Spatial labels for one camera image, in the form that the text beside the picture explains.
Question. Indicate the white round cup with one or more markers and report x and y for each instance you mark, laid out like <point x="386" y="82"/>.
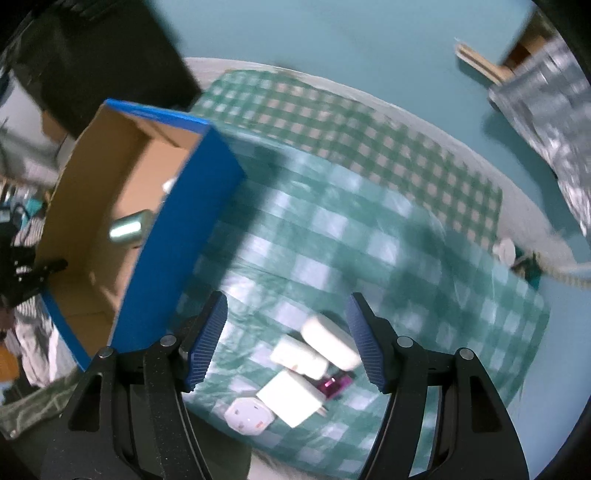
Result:
<point x="505" y="250"/>

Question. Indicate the small-check green cloth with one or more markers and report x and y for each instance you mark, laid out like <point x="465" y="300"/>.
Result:
<point x="349" y="133"/>

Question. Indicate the black hanging garment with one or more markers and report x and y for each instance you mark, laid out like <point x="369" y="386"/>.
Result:
<point x="71" y="56"/>

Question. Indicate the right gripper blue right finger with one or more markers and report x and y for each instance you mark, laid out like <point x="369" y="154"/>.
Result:
<point x="374" y="338"/>

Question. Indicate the white rectangular power adapter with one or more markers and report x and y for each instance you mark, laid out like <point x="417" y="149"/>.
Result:
<point x="299" y="357"/>

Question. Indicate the white square charger cube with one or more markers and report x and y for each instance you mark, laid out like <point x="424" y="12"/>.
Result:
<point x="291" y="397"/>

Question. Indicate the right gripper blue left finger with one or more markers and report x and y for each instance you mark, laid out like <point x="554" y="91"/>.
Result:
<point x="200" y="338"/>

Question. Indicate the white UK plug adapter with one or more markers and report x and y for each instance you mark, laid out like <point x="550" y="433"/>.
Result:
<point x="248" y="416"/>

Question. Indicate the magenta small gadget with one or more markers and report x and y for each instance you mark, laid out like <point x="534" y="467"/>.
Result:
<point x="334" y="385"/>

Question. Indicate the wooden ledge piece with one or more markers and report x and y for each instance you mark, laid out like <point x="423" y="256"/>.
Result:
<point x="498" y="74"/>

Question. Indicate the blue cardboard box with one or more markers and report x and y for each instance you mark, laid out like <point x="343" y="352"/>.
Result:
<point x="132" y="157"/>

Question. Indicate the green metal tin can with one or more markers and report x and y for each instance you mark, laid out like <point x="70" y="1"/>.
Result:
<point x="131" y="229"/>

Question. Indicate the white oblong charger case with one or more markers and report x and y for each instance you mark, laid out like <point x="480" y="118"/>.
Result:
<point x="330" y="341"/>

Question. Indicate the striped black white clothing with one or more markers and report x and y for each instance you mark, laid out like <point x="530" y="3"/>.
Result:
<point x="26" y="328"/>

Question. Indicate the silver foil curtain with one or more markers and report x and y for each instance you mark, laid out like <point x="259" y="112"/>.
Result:
<point x="547" y="102"/>

